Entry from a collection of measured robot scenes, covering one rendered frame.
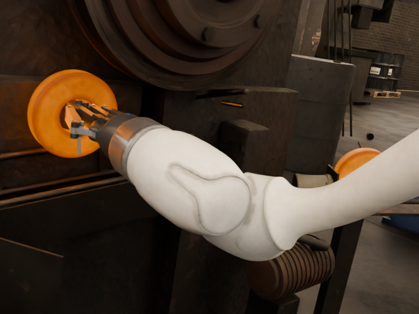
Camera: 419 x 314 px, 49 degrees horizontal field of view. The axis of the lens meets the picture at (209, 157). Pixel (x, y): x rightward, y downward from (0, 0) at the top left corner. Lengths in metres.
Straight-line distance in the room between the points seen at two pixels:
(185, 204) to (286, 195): 0.17
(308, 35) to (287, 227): 4.60
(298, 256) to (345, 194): 0.58
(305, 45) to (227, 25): 4.32
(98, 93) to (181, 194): 0.38
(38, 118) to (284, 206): 0.43
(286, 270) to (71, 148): 0.55
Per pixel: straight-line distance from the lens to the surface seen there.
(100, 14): 0.79
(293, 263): 1.11
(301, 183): 1.12
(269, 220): 0.60
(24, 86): 0.87
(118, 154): 0.61
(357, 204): 0.55
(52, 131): 0.81
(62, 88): 0.80
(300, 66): 3.56
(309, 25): 5.14
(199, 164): 0.50
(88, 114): 0.74
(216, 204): 0.49
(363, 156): 1.16
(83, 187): 0.85
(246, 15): 0.87
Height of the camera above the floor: 1.01
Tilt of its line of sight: 16 degrees down
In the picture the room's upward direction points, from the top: 9 degrees clockwise
